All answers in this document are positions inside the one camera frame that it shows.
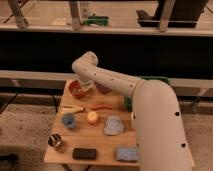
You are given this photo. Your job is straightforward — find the metal can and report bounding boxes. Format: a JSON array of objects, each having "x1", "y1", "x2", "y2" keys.
[{"x1": 48, "y1": 134, "x2": 65, "y2": 152}]

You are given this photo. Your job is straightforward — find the wooden table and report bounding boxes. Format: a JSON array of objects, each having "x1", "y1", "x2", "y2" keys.
[{"x1": 45, "y1": 88, "x2": 137, "y2": 166}]

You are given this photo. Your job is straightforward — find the purple bowl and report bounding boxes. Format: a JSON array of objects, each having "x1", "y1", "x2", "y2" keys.
[{"x1": 96, "y1": 84, "x2": 110, "y2": 94}]

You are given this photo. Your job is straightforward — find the black rectangular block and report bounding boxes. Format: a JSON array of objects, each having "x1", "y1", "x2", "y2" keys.
[{"x1": 72, "y1": 148, "x2": 97, "y2": 160}]

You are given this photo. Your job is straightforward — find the green object on shelf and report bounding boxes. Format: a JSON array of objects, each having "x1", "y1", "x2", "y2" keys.
[{"x1": 85, "y1": 15, "x2": 109, "y2": 26}]

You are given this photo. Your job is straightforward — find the red bowl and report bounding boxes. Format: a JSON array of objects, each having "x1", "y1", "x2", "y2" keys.
[{"x1": 68, "y1": 80, "x2": 87, "y2": 98}]

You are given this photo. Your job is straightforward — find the blue sponge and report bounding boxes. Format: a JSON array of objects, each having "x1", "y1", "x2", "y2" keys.
[{"x1": 115, "y1": 146, "x2": 138, "y2": 162}]

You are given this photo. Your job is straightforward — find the green plastic tray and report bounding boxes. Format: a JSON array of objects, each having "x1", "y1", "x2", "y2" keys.
[{"x1": 124, "y1": 76, "x2": 170, "y2": 112}]

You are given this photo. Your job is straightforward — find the dark machine on shelf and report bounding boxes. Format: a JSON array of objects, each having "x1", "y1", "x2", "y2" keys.
[{"x1": 136, "y1": 0, "x2": 209, "y2": 28}]

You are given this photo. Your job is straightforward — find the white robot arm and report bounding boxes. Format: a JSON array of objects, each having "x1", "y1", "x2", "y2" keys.
[{"x1": 72, "y1": 51, "x2": 192, "y2": 171}]

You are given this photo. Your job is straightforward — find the yellow apple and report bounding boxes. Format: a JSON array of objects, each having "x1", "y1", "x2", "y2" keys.
[{"x1": 86, "y1": 111, "x2": 99, "y2": 124}]

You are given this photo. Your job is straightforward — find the blue cup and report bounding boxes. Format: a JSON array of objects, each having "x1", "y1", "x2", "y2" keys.
[{"x1": 61, "y1": 113, "x2": 76, "y2": 129}]

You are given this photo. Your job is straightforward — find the light blue crumpled cloth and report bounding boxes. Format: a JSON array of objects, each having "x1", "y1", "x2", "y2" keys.
[{"x1": 104, "y1": 116, "x2": 124, "y2": 136}]

